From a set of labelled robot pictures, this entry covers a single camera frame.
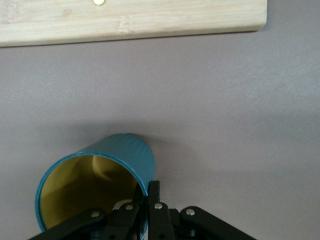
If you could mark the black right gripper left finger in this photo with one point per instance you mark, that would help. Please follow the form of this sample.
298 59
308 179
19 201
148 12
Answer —
120 220

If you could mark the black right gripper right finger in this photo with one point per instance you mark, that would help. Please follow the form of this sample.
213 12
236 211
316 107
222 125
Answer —
160 222

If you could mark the brown table cover sheet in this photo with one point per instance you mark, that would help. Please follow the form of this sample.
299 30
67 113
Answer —
225 125

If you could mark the teal cup with yellow inside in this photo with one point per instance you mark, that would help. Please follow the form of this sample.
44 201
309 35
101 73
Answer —
125 150

